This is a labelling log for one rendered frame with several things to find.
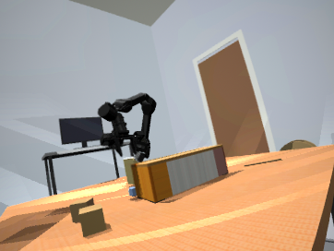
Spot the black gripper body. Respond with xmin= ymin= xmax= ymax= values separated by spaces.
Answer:
xmin=100 ymin=121 xmax=145 ymax=146

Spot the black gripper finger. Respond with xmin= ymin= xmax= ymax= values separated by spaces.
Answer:
xmin=129 ymin=137 xmax=139 ymax=155
xmin=108 ymin=138 xmax=123 ymax=157

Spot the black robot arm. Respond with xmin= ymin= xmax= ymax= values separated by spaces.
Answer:
xmin=98 ymin=92 xmax=157 ymax=162

